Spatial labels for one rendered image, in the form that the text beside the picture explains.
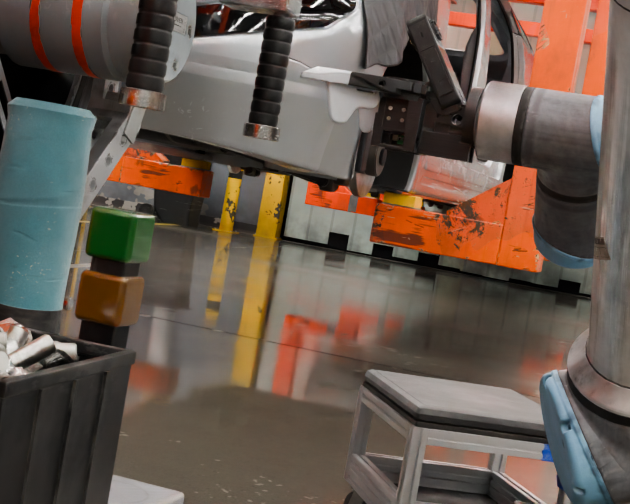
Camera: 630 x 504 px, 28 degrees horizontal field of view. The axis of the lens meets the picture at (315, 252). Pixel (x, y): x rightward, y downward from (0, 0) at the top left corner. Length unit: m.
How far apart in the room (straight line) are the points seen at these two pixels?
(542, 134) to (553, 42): 3.59
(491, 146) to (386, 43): 2.85
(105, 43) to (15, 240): 0.24
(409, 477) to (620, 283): 1.21
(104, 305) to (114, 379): 0.11
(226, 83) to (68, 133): 2.71
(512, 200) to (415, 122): 3.51
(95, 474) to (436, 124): 0.71
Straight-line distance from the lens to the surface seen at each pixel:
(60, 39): 1.38
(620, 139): 1.12
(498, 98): 1.42
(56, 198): 1.26
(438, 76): 1.45
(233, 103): 3.97
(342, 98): 1.43
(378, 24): 4.22
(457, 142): 1.44
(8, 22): 1.41
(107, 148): 1.61
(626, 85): 1.09
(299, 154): 4.06
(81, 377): 0.83
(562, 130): 1.40
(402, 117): 1.45
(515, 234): 4.93
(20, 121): 1.27
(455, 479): 2.79
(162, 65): 1.19
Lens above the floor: 0.70
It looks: 3 degrees down
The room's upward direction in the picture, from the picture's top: 10 degrees clockwise
